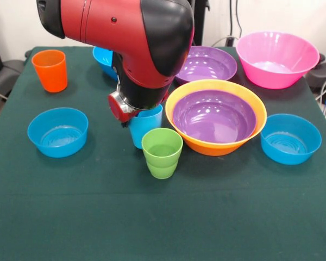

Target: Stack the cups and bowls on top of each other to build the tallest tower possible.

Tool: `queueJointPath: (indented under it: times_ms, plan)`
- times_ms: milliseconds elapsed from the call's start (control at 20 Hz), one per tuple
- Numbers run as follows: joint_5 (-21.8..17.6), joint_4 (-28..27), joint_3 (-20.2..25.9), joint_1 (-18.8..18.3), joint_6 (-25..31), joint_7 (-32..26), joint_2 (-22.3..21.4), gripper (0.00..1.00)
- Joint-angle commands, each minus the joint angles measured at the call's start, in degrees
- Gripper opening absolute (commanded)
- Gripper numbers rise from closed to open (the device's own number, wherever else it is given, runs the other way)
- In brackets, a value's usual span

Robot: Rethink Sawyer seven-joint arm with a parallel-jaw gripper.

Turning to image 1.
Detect shallow blue plastic bowl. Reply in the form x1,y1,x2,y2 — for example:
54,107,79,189
27,107,89,159
260,113,322,166

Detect orange plastic bowl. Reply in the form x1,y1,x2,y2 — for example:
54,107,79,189
165,79,267,157

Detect deep blue plastic bowl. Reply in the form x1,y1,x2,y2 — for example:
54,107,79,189
92,46,119,81

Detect light blue plastic cup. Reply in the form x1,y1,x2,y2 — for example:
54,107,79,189
129,104,164,150

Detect dark green tablecloth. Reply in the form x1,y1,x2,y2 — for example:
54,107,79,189
0,46,326,261

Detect pink plastic bowl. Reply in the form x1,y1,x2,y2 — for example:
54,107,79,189
235,31,321,90

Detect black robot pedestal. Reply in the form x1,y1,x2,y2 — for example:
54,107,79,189
190,0,210,47

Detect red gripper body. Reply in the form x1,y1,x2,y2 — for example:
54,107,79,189
107,91,142,123

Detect purple plastic bowl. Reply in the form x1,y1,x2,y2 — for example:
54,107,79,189
172,89,258,144
175,45,238,85

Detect grey cable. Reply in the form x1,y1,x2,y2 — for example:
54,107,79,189
211,35,239,47

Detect orange plastic cup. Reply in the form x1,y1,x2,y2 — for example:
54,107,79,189
31,49,68,94

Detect black rounded equipment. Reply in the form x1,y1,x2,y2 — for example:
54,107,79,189
305,53,326,94

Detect green plastic cup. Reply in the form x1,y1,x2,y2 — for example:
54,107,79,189
141,127,184,179

